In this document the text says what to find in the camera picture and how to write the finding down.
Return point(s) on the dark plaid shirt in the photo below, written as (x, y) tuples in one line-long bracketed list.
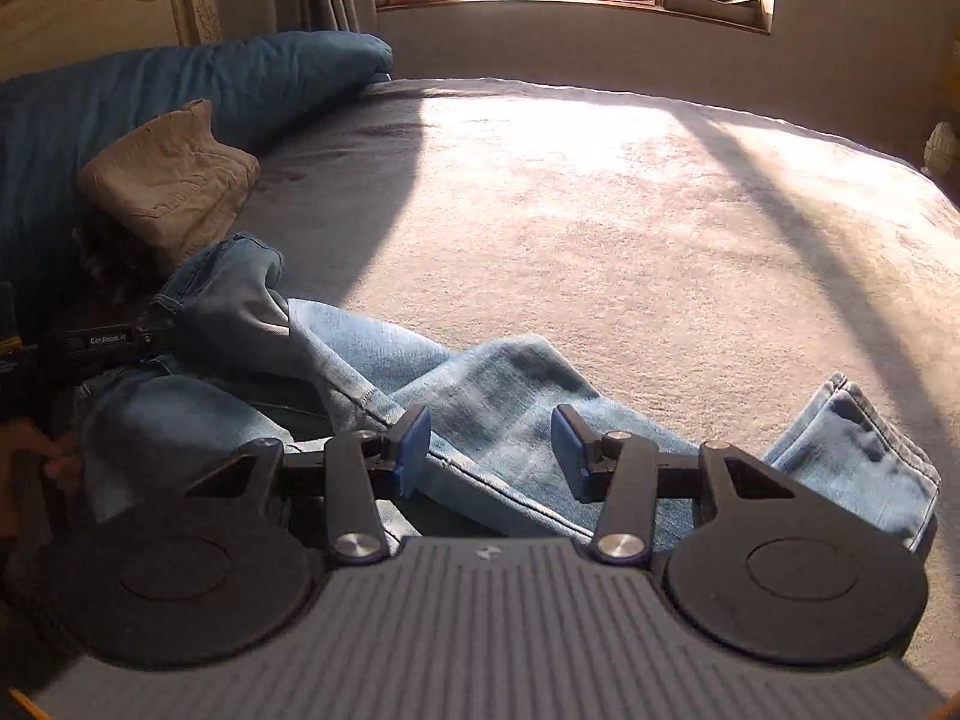
[(112, 255)]

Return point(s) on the cream carved headboard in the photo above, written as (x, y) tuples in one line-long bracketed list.
[(90, 7)]

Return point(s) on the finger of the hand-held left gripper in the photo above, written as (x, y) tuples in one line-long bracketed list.
[(159, 341)]

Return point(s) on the beige pants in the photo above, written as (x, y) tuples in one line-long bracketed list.
[(165, 172)]

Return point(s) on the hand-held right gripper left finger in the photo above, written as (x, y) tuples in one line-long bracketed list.
[(416, 442)]

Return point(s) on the blue denim jeans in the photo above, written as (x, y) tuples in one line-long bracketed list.
[(510, 390)]

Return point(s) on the person's left hand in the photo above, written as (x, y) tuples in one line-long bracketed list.
[(61, 474)]

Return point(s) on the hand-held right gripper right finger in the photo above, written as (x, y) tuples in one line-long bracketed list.
[(570, 450)]

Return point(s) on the blue pillow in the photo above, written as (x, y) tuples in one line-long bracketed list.
[(187, 75)]

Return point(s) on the grey blanket bed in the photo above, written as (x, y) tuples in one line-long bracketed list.
[(600, 240)]

